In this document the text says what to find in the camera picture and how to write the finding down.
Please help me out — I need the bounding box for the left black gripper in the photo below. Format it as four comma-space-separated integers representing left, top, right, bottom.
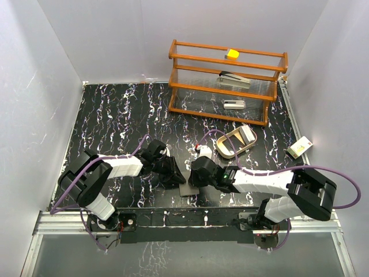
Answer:
152, 155, 185, 185

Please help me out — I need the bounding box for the grey card holder wallet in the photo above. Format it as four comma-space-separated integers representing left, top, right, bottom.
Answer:
179, 171, 199, 197

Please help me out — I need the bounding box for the black credit card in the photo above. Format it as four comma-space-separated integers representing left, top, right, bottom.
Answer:
223, 135, 245, 154

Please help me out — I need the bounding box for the oval wooden tray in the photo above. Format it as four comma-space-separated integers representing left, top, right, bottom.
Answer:
216, 125, 257, 159

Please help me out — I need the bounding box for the stack of cards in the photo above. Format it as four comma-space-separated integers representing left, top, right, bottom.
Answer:
239, 125, 255, 145

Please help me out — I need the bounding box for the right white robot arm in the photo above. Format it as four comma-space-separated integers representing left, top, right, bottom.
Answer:
189, 156, 337, 230

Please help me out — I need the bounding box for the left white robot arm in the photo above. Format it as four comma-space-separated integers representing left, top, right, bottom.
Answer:
58, 140, 186, 230

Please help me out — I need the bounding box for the white card box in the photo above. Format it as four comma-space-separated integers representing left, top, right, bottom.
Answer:
287, 136, 313, 159

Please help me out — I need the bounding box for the small white stapler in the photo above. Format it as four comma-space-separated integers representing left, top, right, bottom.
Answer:
223, 100, 245, 110

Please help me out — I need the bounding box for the orange wooden shelf rack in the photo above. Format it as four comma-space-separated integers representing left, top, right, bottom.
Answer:
168, 40, 288, 126

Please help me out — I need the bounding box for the grey black stapler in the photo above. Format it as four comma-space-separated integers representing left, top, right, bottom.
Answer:
217, 71, 251, 89

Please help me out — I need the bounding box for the yellow white block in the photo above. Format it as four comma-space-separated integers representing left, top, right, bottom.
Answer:
224, 48, 240, 61

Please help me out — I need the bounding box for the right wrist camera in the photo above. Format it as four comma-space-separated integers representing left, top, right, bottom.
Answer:
195, 145, 213, 159

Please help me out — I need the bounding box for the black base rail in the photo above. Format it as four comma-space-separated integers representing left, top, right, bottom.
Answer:
86, 206, 292, 245

